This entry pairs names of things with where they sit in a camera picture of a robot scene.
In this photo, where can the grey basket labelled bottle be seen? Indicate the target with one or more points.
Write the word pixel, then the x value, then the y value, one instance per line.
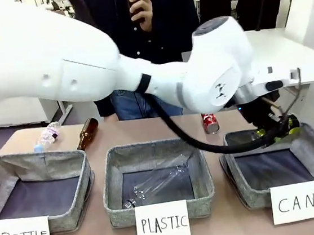
pixel 40 190

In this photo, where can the grey basket labelled can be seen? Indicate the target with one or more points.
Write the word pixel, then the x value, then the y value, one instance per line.
pixel 281 163

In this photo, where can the grey basket labelled plastic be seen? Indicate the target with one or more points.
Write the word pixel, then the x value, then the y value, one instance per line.
pixel 158 177

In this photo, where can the brown glass bottle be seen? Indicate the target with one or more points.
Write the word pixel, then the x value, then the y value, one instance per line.
pixel 87 133

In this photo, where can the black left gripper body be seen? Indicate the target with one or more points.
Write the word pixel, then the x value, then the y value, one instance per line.
pixel 254 113

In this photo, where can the crumpled clear plastic bottle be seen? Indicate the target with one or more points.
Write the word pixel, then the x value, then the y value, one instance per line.
pixel 48 135

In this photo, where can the white paper label can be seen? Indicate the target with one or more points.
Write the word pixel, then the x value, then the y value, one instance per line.
pixel 296 203

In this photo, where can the red drink can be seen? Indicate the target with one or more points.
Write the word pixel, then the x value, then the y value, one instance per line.
pixel 210 122

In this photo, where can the clear smooth plastic bottle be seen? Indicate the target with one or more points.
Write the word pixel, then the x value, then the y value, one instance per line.
pixel 153 184

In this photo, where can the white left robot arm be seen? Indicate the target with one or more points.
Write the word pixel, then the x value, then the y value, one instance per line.
pixel 54 64

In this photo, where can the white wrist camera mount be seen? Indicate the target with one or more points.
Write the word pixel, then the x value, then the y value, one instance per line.
pixel 271 79

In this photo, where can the person's hand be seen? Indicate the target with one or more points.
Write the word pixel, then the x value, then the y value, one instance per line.
pixel 142 15

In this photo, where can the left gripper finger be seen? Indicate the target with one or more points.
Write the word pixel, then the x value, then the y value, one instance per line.
pixel 293 124
pixel 263 133

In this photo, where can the white paper label plastic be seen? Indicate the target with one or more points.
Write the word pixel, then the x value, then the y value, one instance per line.
pixel 163 225

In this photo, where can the person in dark shirt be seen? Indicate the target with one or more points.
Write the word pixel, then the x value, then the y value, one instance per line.
pixel 125 36

